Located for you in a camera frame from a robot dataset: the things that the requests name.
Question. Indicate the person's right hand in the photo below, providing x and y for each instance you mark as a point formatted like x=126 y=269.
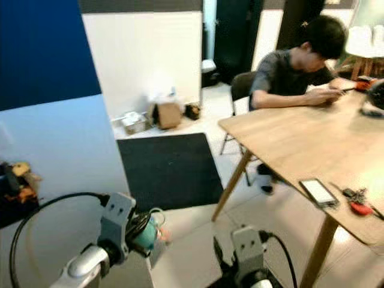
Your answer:
x=328 y=98

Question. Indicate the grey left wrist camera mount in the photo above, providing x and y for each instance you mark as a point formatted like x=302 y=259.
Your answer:
x=116 y=225

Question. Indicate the brown cardboard box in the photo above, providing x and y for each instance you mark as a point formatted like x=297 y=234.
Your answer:
x=169 y=114

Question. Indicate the wooden table leg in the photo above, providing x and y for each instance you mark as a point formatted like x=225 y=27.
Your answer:
x=231 y=183
x=315 y=252

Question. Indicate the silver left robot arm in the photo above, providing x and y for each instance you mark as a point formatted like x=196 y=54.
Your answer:
x=84 y=268

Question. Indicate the black and white shoes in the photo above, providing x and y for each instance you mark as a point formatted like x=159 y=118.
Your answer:
x=267 y=177

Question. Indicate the black bin with white lid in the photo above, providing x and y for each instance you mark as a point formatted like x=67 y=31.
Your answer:
x=207 y=72

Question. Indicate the person's right forearm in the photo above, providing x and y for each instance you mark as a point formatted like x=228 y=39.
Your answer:
x=291 y=98

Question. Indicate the person's left hand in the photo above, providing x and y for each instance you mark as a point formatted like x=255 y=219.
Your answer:
x=340 y=89

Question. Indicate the black phone with white screen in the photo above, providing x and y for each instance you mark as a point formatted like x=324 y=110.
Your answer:
x=318 y=192

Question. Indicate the small dark floor object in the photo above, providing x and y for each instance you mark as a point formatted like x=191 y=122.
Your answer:
x=192 y=111

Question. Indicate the small white floor box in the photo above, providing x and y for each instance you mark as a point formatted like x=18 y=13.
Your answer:
x=134 y=122

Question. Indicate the hanging yellow orange key bunch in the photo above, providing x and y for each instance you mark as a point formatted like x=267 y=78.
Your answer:
x=24 y=180

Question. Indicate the dark door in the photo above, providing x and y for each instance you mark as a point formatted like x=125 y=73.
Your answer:
x=234 y=36

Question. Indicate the person in dark shirt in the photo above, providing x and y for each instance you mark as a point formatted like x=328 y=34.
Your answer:
x=285 y=69

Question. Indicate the orange and black tool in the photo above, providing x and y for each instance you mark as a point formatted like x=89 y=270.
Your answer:
x=366 y=82

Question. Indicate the black floor mat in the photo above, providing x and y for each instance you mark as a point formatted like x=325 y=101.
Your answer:
x=168 y=171

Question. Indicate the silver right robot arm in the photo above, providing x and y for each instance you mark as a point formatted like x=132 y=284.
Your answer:
x=263 y=284

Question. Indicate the keys with red fob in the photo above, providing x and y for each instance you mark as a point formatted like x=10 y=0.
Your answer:
x=359 y=202

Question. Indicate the black office chair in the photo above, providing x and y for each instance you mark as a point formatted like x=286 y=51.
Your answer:
x=240 y=87

